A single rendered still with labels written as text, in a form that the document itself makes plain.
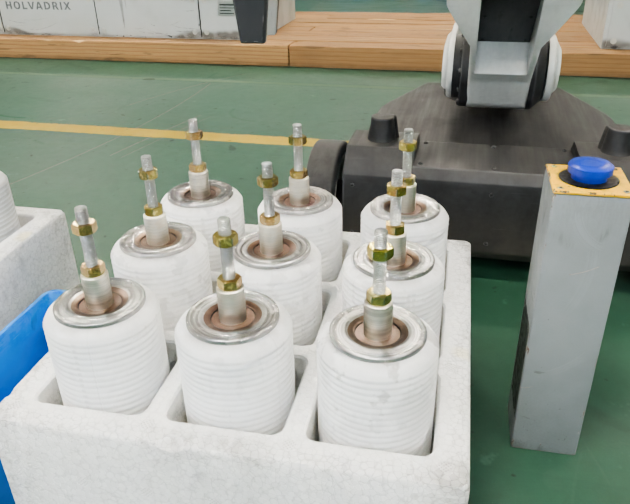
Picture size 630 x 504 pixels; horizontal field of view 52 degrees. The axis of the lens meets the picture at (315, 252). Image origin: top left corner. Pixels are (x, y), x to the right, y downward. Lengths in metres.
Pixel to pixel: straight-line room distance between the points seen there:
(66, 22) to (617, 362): 2.56
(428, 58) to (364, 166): 1.49
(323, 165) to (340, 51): 1.50
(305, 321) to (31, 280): 0.42
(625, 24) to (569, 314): 1.95
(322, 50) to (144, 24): 0.76
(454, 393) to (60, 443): 0.33
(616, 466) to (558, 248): 0.27
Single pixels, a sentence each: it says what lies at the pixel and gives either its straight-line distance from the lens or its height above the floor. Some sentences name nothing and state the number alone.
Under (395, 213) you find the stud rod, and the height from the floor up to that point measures 0.30.
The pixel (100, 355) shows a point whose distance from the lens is 0.55.
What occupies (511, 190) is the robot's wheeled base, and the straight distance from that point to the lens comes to 1.00.
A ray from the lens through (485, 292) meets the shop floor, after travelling 1.06.
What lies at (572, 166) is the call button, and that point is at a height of 0.33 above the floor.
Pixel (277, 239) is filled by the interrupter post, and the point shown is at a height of 0.27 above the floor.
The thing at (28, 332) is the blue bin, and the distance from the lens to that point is 0.86.
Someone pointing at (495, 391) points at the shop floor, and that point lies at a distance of 0.86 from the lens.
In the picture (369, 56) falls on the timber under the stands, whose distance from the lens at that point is 2.50.
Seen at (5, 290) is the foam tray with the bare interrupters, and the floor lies 0.14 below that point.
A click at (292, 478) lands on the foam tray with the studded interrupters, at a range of 0.52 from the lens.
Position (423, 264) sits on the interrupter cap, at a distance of 0.60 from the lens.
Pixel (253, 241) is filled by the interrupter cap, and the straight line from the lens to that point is 0.64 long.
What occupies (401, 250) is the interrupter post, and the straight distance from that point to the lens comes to 0.59.
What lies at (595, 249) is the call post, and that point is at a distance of 0.65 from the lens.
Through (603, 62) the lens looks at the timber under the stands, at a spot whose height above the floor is 0.05.
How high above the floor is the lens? 0.55
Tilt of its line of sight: 28 degrees down
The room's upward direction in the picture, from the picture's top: 1 degrees counter-clockwise
